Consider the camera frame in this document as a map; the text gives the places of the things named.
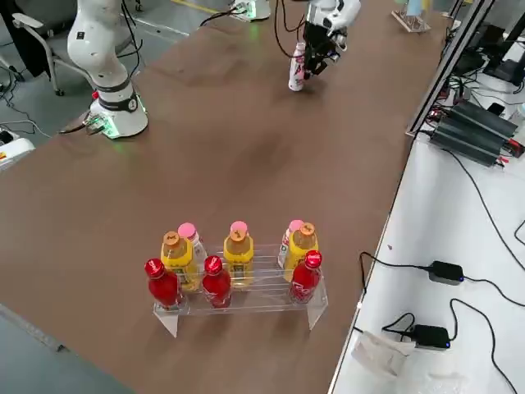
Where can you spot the black power adapter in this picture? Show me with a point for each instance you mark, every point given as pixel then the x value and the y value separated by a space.
pixel 446 271
pixel 430 336

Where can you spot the black finned power supply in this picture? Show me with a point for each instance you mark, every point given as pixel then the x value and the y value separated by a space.
pixel 484 119
pixel 463 141

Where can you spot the yellow cup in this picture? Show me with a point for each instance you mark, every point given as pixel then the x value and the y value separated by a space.
pixel 426 4

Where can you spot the light blue cup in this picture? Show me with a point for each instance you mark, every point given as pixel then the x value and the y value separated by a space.
pixel 414 6

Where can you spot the clear acrylic bottle shelf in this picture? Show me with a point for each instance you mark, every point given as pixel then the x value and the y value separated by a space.
pixel 262 305

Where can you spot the clear plastic bag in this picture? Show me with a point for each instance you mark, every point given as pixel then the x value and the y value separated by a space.
pixel 381 353

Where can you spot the white drink bottle pink label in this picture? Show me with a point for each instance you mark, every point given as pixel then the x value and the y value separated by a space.
pixel 296 76

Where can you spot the black phone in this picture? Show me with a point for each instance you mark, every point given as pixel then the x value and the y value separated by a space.
pixel 496 108

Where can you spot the yellow juice bottle orange cap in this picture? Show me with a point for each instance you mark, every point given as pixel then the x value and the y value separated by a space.
pixel 176 256
pixel 303 250
pixel 238 254

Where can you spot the black computer monitor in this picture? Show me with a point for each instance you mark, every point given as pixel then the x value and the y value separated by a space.
pixel 508 70

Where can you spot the aluminium frame post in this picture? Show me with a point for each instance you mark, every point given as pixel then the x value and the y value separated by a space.
pixel 445 70

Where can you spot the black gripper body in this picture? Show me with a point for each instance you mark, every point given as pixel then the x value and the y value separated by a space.
pixel 328 51
pixel 316 33

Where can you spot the red cola bottle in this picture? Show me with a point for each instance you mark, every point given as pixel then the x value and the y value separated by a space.
pixel 164 287
pixel 305 283
pixel 216 287

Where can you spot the grey office chair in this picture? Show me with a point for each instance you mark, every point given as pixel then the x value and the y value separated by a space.
pixel 24 53

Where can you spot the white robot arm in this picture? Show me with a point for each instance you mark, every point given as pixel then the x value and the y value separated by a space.
pixel 102 49
pixel 258 8

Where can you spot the white machine housing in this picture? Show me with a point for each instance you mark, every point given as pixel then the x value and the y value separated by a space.
pixel 14 149

